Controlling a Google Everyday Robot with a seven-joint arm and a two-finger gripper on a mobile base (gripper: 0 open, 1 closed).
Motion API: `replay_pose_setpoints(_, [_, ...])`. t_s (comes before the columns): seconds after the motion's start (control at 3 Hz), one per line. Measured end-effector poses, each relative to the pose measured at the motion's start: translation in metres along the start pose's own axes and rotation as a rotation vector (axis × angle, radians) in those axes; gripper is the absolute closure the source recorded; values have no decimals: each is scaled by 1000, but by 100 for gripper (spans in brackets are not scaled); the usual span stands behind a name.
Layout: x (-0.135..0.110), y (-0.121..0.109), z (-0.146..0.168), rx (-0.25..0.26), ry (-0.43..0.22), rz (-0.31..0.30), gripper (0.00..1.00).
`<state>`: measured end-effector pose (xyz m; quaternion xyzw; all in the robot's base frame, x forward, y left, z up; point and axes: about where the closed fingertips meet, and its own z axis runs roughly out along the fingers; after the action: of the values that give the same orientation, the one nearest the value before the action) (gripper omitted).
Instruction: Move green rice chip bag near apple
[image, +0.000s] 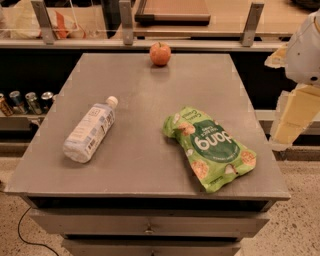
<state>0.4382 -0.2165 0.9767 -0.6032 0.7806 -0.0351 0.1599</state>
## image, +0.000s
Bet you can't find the silver drink can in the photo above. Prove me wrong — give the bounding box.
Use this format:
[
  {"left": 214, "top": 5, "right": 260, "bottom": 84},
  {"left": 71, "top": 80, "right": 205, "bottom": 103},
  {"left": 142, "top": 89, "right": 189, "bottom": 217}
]
[{"left": 25, "top": 92, "right": 42, "bottom": 115}]

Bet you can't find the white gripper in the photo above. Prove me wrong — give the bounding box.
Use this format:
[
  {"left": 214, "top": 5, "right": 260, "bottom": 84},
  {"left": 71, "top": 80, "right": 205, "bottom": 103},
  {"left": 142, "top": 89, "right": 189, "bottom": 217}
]
[{"left": 264, "top": 9, "right": 320, "bottom": 151}]

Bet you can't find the white orange bag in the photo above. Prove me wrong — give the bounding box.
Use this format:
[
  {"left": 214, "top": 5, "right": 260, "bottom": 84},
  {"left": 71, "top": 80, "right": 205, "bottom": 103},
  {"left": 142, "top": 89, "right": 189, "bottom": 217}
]
[{"left": 9, "top": 0, "right": 86, "bottom": 39}]

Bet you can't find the lower drawer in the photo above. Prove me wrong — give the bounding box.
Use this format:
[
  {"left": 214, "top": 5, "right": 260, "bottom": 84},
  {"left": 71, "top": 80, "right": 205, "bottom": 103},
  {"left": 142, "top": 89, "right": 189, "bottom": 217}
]
[{"left": 62, "top": 239, "right": 240, "bottom": 256}]

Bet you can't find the metal bracket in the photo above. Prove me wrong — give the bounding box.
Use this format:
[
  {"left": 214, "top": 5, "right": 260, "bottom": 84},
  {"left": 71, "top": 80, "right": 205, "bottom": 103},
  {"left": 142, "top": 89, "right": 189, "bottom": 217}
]
[
  {"left": 240, "top": 2, "right": 264, "bottom": 47},
  {"left": 119, "top": 0, "right": 134, "bottom": 45},
  {"left": 31, "top": 0, "right": 57, "bottom": 45}
]

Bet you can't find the red apple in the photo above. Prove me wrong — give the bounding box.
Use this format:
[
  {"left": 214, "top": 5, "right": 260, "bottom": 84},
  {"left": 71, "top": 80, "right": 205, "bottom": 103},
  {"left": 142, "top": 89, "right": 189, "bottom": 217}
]
[{"left": 149, "top": 42, "right": 171, "bottom": 66}]

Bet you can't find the right metal bracket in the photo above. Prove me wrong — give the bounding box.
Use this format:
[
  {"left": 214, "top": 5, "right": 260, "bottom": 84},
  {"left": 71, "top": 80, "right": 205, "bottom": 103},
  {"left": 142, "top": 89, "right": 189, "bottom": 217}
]
[{"left": 240, "top": 2, "right": 264, "bottom": 47}]

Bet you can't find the white plastic bottle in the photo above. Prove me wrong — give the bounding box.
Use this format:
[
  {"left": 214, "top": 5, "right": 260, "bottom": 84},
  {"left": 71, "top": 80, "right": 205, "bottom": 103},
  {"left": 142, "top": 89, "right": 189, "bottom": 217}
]
[{"left": 63, "top": 96, "right": 118, "bottom": 163}]

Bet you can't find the upper drawer with knob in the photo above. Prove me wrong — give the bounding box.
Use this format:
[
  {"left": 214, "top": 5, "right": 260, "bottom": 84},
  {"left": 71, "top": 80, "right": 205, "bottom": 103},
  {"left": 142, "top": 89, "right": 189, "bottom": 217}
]
[{"left": 30, "top": 209, "right": 269, "bottom": 238}]

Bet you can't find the grey drawer cabinet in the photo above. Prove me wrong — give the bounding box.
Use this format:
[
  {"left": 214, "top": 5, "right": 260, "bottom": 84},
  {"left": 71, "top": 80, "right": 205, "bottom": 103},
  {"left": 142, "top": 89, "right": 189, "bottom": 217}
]
[{"left": 6, "top": 53, "right": 289, "bottom": 244}]

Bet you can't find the dark drink can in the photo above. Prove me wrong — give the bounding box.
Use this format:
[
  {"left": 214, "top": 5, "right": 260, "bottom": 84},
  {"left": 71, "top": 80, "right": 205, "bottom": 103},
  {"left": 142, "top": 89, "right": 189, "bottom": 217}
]
[{"left": 41, "top": 91, "right": 54, "bottom": 112}]

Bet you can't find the left metal bracket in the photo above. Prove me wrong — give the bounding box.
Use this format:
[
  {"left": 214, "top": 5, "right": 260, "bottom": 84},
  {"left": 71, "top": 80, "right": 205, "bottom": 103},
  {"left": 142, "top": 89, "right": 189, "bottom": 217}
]
[{"left": 31, "top": 0, "right": 57, "bottom": 45}]

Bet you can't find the dark framed tray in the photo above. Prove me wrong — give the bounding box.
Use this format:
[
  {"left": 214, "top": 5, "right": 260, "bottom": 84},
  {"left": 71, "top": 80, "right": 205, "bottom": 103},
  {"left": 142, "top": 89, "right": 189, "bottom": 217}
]
[{"left": 134, "top": 0, "right": 211, "bottom": 25}]

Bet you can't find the black floor cable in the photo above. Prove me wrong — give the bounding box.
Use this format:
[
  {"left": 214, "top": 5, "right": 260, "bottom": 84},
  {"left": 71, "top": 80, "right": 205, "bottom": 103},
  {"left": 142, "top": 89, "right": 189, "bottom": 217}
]
[{"left": 17, "top": 206, "right": 60, "bottom": 256}]

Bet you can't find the green rice chip bag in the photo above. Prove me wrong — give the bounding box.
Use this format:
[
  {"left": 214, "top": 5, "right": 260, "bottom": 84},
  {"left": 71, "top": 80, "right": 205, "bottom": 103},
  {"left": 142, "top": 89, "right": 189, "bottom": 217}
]
[{"left": 163, "top": 107, "right": 257, "bottom": 193}]

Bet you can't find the middle metal bracket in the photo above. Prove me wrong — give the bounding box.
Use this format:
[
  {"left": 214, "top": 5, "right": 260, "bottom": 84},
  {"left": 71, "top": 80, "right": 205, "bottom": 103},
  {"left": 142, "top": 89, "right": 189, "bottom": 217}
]
[{"left": 119, "top": 0, "right": 134, "bottom": 45}]

